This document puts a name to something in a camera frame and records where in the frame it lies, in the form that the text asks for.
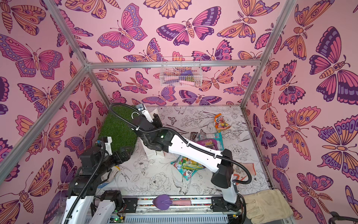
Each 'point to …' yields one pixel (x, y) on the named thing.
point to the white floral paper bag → (149, 152)
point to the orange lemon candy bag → (219, 123)
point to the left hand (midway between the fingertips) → (126, 148)
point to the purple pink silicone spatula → (162, 202)
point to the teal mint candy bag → (217, 136)
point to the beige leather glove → (266, 206)
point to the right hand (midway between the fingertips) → (150, 115)
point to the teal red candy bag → (187, 173)
